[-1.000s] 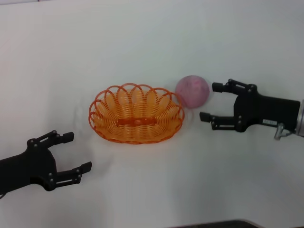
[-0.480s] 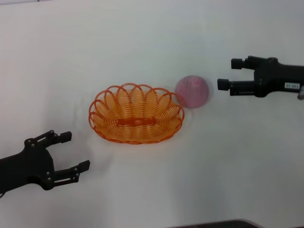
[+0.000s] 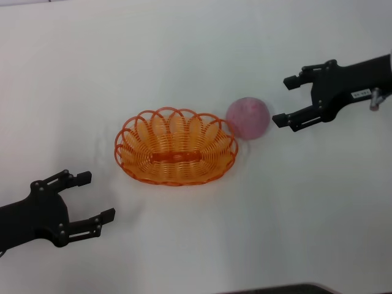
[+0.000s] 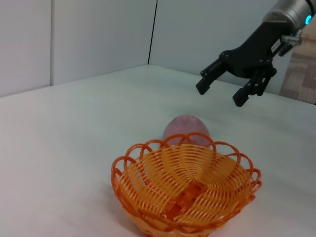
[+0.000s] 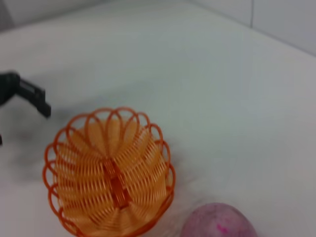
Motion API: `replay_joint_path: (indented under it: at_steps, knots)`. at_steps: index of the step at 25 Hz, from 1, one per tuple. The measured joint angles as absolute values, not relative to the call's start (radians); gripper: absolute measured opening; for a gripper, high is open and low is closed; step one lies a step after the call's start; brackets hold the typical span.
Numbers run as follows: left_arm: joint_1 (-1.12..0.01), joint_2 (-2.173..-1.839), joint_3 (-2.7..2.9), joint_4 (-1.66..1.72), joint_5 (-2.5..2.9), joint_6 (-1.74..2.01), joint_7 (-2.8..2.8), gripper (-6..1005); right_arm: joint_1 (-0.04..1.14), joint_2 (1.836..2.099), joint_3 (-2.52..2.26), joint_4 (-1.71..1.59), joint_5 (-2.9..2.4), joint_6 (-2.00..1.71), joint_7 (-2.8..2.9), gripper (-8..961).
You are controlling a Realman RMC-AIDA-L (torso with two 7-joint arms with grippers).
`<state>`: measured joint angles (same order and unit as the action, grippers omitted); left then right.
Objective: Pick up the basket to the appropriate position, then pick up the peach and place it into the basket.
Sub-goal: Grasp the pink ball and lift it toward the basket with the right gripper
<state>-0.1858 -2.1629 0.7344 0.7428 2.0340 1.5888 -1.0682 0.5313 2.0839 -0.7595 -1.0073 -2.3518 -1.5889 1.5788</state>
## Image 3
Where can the pink peach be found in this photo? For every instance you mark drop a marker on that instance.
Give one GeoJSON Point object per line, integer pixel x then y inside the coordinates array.
{"type": "Point", "coordinates": [249, 118]}

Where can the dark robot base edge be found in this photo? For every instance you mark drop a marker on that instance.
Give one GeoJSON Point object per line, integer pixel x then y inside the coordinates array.
{"type": "Point", "coordinates": [275, 289]}

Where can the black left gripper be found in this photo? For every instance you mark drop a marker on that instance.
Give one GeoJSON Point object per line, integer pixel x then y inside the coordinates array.
{"type": "Point", "coordinates": [33, 217]}

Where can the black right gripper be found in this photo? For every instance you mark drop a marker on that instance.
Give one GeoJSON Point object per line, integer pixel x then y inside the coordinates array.
{"type": "Point", "coordinates": [343, 84]}

